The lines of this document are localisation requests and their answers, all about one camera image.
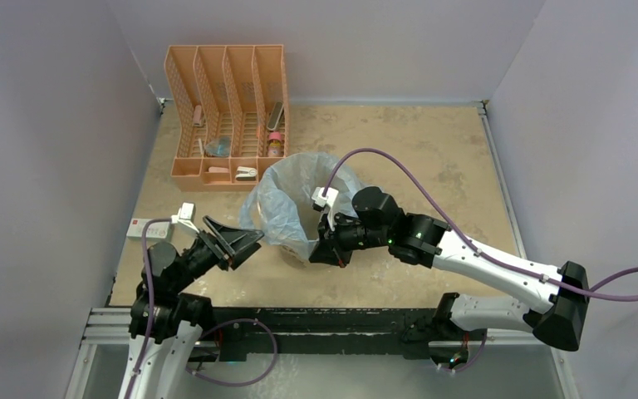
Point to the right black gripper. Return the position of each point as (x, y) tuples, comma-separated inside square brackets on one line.
[(331, 249)]

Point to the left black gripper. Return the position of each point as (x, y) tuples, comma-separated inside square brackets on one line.
[(236, 242)]

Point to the blue plastic trash bag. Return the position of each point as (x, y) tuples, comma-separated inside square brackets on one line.
[(281, 203)]

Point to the beige capybara trash bin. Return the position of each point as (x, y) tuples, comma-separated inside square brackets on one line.
[(292, 257)]

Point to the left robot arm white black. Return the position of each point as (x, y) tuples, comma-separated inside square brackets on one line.
[(165, 321)]

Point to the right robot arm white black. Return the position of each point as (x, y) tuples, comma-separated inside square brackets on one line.
[(532, 299)]

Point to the white stapler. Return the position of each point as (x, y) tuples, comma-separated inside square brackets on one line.
[(246, 173)]

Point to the pink eraser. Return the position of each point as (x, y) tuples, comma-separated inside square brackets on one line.
[(218, 169)]

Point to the white red small box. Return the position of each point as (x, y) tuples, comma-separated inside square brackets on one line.
[(156, 231)]

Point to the pink cartoon bottle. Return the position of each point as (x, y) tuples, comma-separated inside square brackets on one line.
[(275, 146)]

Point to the pink plastic file organizer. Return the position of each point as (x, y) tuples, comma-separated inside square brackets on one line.
[(237, 86)]

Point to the grey pen case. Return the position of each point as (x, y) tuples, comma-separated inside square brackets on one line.
[(275, 117)]

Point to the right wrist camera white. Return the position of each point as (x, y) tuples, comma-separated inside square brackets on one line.
[(324, 200)]

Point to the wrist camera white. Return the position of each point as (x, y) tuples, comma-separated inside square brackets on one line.
[(324, 200), (186, 217)]

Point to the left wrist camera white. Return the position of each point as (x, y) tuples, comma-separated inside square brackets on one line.
[(186, 217)]

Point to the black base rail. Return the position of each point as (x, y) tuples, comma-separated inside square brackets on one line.
[(411, 333)]

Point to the aluminium frame rail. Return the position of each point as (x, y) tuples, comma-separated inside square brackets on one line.
[(107, 356)]

